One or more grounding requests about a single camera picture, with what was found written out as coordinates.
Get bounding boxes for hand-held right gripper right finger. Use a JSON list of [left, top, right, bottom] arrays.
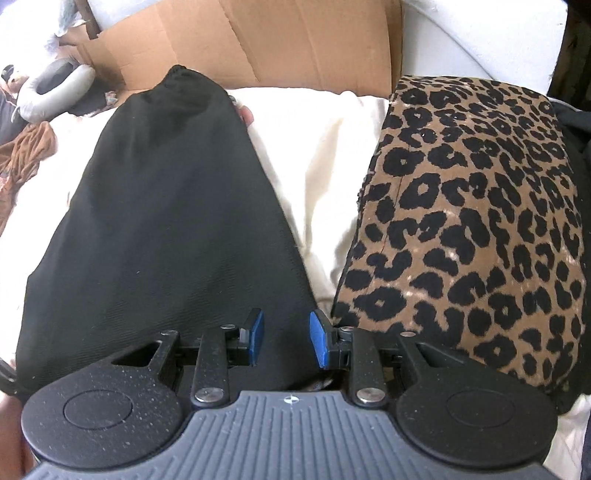
[[308, 310, 465, 409]]

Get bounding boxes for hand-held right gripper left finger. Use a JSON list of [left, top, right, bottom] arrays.
[[111, 308, 265, 410]]

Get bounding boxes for black drawstring shorts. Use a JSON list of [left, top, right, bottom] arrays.
[[14, 65, 315, 403]]

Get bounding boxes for person's left forearm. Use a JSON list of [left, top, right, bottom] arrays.
[[0, 394, 36, 477]]

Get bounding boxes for cream bear printed blanket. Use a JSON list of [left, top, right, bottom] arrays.
[[0, 85, 591, 480]]

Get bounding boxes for leopard print garment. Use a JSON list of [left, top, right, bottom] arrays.
[[329, 75, 585, 415]]

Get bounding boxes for brown garment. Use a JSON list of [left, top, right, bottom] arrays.
[[0, 120, 59, 232]]

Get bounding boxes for dark cloth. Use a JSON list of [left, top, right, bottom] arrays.
[[68, 87, 122, 117]]

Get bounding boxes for grey neck pillow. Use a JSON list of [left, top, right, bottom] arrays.
[[20, 57, 98, 123]]

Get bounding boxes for long folded cardboard sheet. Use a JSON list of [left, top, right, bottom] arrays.
[[64, 0, 406, 96]]

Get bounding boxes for small plush bear toy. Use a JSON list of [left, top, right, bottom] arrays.
[[0, 64, 25, 100]]

